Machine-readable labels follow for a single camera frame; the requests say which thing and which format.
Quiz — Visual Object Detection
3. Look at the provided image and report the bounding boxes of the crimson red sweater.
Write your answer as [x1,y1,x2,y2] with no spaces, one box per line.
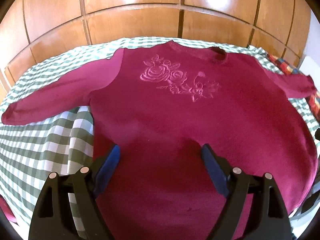
[2,41,318,239]

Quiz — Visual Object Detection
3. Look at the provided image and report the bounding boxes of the white bedside board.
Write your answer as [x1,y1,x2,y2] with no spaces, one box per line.
[299,56,320,81]

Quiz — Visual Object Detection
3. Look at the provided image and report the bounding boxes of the green white checkered bedsheet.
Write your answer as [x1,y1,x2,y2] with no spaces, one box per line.
[1,37,318,228]

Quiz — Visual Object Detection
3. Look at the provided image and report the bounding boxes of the white metal bed frame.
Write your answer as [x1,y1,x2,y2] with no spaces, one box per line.
[289,187,319,221]

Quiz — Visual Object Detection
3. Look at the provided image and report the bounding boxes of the red cloth at bedside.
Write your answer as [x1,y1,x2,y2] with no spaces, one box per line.
[0,196,17,224]

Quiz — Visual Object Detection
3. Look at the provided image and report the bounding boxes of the multicolour plaid pillow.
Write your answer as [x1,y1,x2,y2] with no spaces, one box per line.
[267,54,319,122]

